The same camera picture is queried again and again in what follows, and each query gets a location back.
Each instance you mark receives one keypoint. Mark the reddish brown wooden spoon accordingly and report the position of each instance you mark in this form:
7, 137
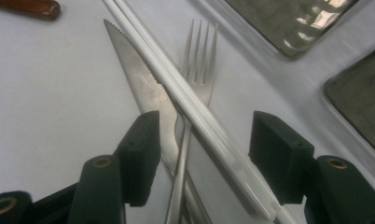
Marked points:
27, 7

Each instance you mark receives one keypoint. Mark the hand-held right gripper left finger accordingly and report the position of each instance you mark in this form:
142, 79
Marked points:
139, 155

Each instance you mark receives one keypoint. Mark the white table mat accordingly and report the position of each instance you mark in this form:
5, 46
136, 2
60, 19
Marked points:
52, 93

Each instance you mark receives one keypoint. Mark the steel fork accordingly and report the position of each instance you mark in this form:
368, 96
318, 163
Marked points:
202, 88

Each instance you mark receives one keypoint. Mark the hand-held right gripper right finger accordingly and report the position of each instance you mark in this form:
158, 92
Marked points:
282, 155

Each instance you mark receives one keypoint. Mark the clear grey plastic bin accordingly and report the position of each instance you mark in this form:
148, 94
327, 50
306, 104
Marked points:
363, 102
285, 25

